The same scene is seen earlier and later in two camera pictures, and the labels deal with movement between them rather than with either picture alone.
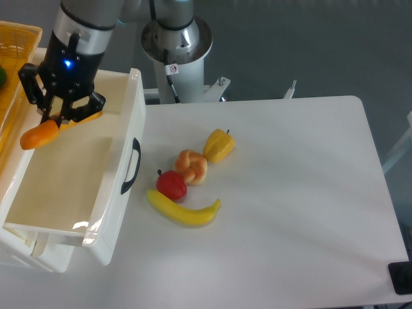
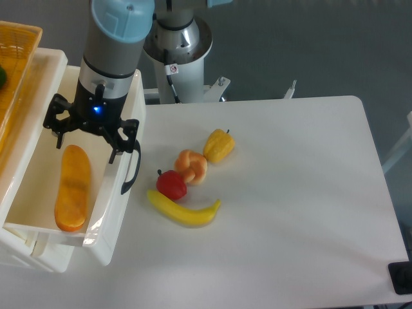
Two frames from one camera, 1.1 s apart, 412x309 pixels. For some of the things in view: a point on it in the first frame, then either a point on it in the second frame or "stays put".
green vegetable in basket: x=3 y=77 stays put
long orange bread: x=39 y=133 → x=73 y=194
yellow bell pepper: x=218 y=146 stays put
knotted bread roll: x=192 y=165 stays put
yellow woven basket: x=18 y=42 stays put
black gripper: x=67 y=73 → x=96 y=114
